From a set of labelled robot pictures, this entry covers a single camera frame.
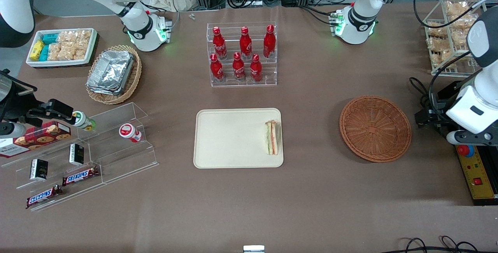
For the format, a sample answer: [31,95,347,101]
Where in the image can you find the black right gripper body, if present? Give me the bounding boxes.
[0,70,38,124]

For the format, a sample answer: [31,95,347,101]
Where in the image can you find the triangular sandwich with fillings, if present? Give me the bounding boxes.
[265,120,280,155]

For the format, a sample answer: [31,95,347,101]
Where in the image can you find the white rectangular snack tray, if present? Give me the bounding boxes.
[26,28,98,68]

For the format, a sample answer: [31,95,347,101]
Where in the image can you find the oval light wicker basket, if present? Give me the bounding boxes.
[86,45,142,105]

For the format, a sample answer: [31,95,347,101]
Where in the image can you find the round brown wicker basket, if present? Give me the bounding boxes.
[339,96,412,163]

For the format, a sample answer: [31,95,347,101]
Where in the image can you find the cream rectangular serving tray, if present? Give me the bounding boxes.
[193,108,284,169]

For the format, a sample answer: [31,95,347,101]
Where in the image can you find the red tartan cookie box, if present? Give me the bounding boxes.
[0,121,72,158]

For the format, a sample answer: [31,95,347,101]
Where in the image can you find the small bottle with green lid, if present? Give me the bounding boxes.
[72,111,96,132]

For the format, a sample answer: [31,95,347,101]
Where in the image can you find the black base platform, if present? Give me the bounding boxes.
[436,72,498,207]

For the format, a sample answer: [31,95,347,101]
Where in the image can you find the yellow control panel box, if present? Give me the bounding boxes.
[456,144,496,200]

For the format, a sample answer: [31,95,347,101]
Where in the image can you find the black grey electronics box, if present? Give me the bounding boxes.
[415,86,461,137]

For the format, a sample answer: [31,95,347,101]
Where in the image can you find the small black carton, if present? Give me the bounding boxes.
[69,143,84,166]
[30,159,49,181]

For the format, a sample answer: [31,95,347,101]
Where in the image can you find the yellow snack packet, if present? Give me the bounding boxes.
[30,40,45,61]

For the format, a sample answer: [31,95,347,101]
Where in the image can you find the stacked aluminium foil containers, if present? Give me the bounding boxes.
[86,50,135,96]

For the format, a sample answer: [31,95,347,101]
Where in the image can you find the Snickers chocolate bar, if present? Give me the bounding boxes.
[26,185,63,209]
[62,166,100,186]

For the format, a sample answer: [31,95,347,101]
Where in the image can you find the small bottle with red lid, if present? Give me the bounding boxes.
[119,123,142,143]

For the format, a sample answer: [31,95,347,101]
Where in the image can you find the clear acrylic stepped shelf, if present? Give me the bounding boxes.
[0,102,159,211]

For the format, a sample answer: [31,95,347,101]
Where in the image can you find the bagged fried snack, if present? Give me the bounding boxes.
[431,50,454,65]
[445,1,473,17]
[428,37,451,53]
[453,30,470,49]
[447,15,477,32]
[427,23,448,39]

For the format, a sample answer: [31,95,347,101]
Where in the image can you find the red cola bottle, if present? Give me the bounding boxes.
[250,54,262,82]
[263,25,276,59]
[233,52,246,81]
[210,54,224,82]
[239,26,252,60]
[212,26,227,60]

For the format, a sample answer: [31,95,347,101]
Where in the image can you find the clear acrylic bottle rack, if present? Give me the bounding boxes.
[206,22,278,87]

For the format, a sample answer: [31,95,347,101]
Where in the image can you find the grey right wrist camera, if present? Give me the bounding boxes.
[0,123,26,137]

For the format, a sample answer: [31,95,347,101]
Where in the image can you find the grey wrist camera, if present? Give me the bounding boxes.
[446,130,464,146]
[0,123,26,137]

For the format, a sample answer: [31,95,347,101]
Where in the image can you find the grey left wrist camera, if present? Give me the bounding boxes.
[446,130,464,146]

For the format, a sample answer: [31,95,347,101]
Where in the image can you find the black looped cable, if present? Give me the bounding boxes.
[409,77,434,110]

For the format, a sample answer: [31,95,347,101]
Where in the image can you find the white wire rack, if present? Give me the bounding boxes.
[422,0,491,77]

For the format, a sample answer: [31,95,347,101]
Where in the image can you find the black floor cable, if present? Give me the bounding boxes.
[393,237,480,253]

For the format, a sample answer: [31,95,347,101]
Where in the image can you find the black base power cable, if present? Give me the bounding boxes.
[299,6,337,26]

